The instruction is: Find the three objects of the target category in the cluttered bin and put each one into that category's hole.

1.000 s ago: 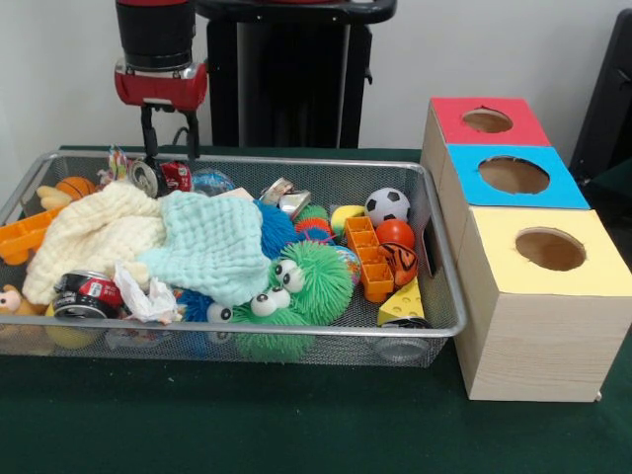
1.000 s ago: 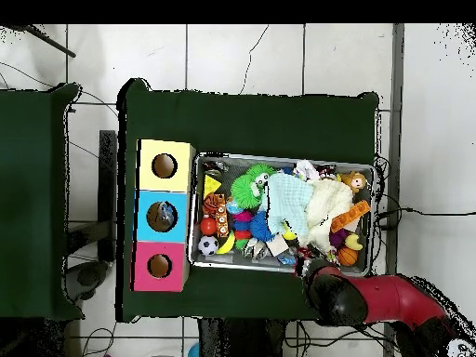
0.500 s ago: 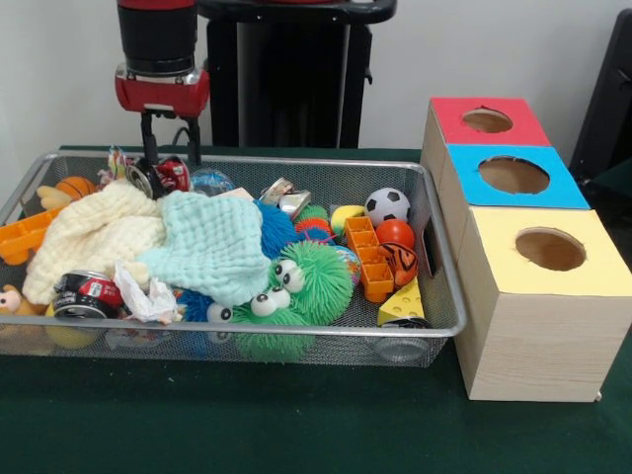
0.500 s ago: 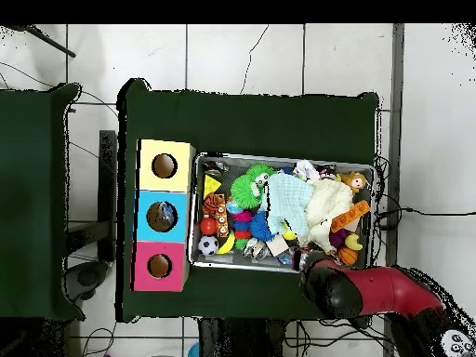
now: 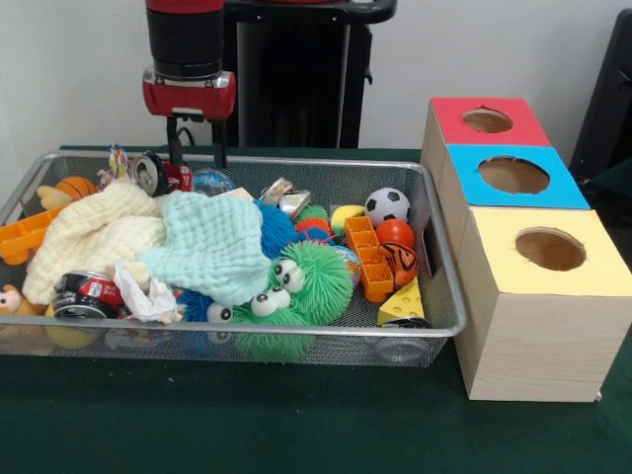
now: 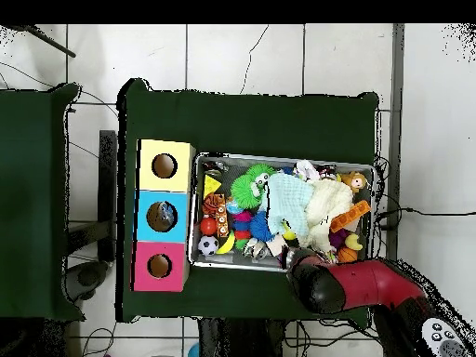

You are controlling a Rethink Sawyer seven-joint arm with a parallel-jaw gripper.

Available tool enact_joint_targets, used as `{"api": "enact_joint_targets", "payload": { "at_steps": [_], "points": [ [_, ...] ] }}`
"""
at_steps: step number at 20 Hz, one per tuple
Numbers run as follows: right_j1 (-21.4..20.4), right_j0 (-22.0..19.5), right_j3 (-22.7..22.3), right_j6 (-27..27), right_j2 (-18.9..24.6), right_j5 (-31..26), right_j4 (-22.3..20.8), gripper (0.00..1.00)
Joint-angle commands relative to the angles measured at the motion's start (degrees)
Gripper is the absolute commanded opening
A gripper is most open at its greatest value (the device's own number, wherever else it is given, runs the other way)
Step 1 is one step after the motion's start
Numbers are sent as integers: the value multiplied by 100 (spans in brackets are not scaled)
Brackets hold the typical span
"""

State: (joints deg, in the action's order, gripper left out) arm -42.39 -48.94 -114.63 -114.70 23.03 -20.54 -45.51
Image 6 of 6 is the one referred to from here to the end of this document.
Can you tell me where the mint green muslin cloth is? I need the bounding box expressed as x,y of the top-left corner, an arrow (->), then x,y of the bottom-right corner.
266,172 -> 315,239

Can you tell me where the wooden box with three holes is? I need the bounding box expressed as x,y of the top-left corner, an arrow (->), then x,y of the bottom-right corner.
132,138 -> 196,294

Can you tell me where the shallow clear mesh bin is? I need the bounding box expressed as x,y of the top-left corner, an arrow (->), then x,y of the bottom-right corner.
191,153 -> 376,278

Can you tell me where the large green spiky ball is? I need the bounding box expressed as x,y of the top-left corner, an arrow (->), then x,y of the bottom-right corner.
230,175 -> 266,211

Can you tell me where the yellow cheese wedge toy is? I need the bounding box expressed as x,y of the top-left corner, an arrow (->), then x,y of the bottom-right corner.
204,173 -> 223,198

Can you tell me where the small green spiky ball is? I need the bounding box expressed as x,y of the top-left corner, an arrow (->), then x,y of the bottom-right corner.
250,163 -> 275,183

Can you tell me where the small red ball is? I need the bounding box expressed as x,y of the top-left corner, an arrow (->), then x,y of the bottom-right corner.
199,217 -> 218,237

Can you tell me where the small soccer ball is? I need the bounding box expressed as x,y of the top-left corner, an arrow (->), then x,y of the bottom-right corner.
198,235 -> 220,258

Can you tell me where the cream muslin cloth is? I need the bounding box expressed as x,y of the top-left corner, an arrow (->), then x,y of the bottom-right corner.
304,178 -> 355,254

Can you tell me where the orange plastic toy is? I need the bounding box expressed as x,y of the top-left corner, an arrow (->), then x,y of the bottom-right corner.
330,199 -> 372,234

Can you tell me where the small brown plush doll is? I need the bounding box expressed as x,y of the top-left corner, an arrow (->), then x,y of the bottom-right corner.
340,170 -> 370,194

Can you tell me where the small orange basketball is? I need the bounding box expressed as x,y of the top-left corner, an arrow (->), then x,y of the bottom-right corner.
337,246 -> 359,265

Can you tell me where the green cloth side table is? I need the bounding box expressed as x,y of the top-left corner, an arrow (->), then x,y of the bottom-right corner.
0,83 -> 82,321

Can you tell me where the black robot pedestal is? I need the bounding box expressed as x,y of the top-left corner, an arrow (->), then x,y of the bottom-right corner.
196,318 -> 298,357

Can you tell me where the black cable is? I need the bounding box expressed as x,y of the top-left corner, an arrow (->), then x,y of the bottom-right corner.
374,206 -> 476,226

